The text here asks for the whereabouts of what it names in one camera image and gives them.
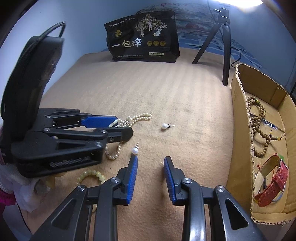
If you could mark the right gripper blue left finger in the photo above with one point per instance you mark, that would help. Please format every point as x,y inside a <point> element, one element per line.
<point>72,218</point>

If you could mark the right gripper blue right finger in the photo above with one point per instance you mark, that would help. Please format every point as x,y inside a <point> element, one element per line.
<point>228,220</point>

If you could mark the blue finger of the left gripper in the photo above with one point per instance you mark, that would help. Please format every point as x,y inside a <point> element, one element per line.
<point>99,121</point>
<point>114,135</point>

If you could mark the pearl stud earring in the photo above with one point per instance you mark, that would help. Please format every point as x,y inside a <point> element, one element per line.
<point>165,126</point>
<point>135,149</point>

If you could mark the red strap wristwatch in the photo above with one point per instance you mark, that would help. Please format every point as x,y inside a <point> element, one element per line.
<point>270,180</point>

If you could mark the open cardboard box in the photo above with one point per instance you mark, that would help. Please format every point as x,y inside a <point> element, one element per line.
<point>264,124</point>

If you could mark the black printed paper bag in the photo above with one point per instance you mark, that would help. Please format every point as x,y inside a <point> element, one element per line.
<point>150,36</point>

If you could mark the black tripod stand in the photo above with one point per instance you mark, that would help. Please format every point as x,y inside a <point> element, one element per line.
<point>223,27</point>

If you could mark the white ring light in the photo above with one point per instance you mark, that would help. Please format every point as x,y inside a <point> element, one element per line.
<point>242,4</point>

